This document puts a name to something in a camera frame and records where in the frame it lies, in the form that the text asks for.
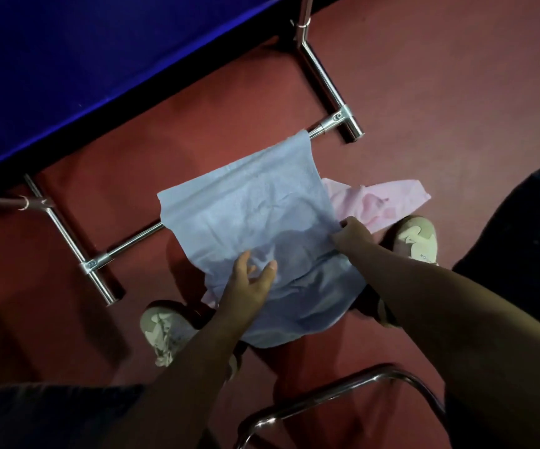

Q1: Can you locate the person's right hand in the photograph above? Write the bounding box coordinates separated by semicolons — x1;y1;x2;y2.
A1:
330;216;377;259

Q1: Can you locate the person's left hand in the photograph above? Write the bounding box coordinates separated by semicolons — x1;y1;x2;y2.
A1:
216;250;279;326

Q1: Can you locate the white pink patterned towel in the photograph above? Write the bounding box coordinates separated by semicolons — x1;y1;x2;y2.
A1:
202;177;432;309

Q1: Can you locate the light blue towel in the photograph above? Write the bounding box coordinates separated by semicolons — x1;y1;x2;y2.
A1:
157;129;367;349

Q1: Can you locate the metal rack frame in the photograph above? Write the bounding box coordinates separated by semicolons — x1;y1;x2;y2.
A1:
0;0;364;307

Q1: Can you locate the person's right forearm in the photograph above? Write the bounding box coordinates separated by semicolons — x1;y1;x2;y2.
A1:
344;241;540;449

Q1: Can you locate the person's left forearm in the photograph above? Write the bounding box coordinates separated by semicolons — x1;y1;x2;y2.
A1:
103;311;257;449

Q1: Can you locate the person's right leg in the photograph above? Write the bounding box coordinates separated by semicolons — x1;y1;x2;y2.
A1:
445;158;540;449

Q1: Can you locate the person's leg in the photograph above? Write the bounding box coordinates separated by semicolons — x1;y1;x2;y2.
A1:
0;382;222;449
445;158;540;449

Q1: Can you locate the person's left leg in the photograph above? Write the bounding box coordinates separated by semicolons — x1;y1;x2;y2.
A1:
0;382;222;449

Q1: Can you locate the grey sneaker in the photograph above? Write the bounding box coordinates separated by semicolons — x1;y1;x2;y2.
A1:
139;301;248;380
358;215;439;329

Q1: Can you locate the metal stool bar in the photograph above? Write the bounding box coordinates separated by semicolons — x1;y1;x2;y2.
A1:
234;363;448;449

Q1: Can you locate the blue white printed banner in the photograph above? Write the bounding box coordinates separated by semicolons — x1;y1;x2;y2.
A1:
0;0;294;179

